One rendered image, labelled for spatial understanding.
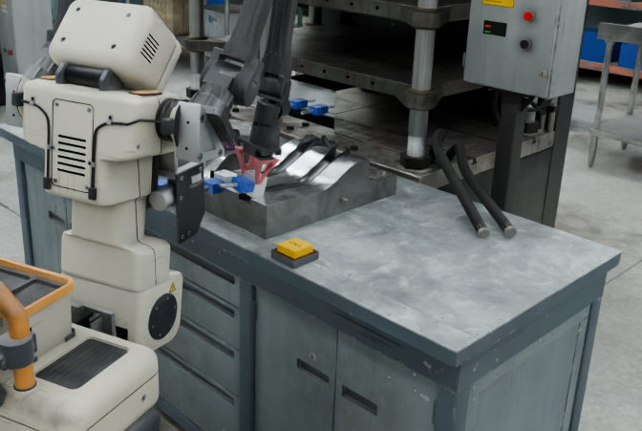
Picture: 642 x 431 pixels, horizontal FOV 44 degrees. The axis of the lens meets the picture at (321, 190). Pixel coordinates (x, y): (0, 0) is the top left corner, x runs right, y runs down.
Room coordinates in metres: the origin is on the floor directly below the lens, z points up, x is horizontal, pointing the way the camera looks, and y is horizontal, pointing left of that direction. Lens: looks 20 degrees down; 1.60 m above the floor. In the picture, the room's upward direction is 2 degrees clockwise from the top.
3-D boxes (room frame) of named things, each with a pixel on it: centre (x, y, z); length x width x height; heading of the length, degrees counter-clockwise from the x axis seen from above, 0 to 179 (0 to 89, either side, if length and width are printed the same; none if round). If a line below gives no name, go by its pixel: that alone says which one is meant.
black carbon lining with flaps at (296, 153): (2.05, 0.07, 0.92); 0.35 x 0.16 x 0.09; 136
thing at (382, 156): (3.10, -0.13, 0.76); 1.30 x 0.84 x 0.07; 46
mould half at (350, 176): (2.06, 0.05, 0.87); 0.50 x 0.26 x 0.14; 136
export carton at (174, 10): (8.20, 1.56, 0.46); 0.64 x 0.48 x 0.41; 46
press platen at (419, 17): (3.09, -0.15, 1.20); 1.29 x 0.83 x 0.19; 46
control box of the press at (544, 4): (2.41, -0.59, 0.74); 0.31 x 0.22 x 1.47; 46
